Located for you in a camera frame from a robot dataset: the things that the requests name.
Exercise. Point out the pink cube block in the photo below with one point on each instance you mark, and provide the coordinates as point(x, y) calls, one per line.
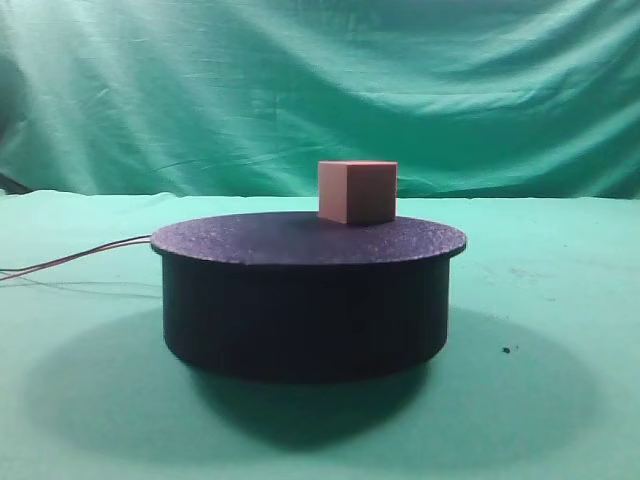
point(357, 192)

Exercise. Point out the black round turntable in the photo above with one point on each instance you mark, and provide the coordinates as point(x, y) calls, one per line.
point(289, 297)

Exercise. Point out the green backdrop cloth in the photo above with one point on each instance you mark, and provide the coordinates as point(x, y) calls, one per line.
point(245, 98)

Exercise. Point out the green table cloth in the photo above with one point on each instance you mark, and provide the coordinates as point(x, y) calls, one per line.
point(89, 390)

